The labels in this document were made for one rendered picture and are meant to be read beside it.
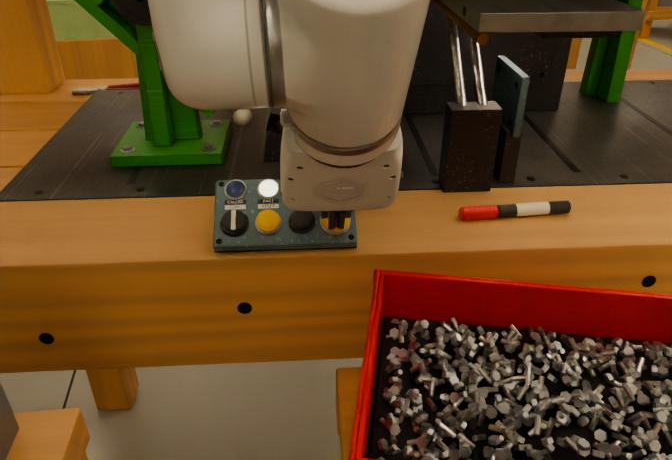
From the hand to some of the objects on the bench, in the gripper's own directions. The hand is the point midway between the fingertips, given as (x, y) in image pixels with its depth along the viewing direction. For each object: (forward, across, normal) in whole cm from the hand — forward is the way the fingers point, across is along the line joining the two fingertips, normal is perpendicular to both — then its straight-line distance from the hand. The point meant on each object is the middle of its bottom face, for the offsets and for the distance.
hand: (336, 207), depth 57 cm
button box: (+10, +5, +1) cm, 11 cm away
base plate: (+26, -14, -24) cm, 38 cm away
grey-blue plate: (+15, -23, -12) cm, 30 cm away
